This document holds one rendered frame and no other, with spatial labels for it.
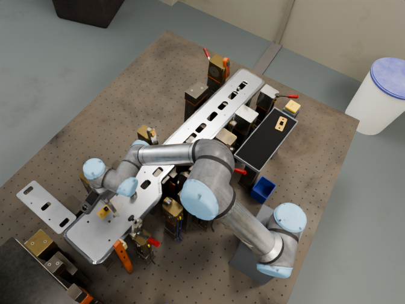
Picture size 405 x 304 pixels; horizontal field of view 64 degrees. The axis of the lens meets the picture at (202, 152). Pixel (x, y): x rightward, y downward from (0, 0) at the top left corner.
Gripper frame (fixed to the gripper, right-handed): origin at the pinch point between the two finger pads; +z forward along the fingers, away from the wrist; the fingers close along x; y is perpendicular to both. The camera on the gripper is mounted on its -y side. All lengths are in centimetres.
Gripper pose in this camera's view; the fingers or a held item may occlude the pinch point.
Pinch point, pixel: (105, 207)
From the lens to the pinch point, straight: 151.0
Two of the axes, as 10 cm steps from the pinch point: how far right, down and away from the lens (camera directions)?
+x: -7.9, -5.5, 2.6
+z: -0.8, 5.2, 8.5
